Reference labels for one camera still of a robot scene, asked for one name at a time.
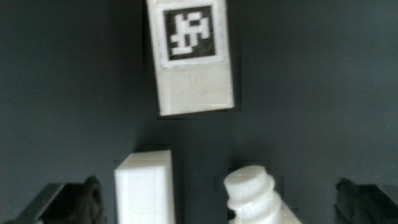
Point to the white table leg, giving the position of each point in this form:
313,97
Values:
255,200
191,52

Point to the white block left edge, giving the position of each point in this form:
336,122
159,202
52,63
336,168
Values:
144,188

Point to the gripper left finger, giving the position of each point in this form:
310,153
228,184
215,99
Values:
68,204

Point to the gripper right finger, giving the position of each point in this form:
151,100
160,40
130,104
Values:
366,203

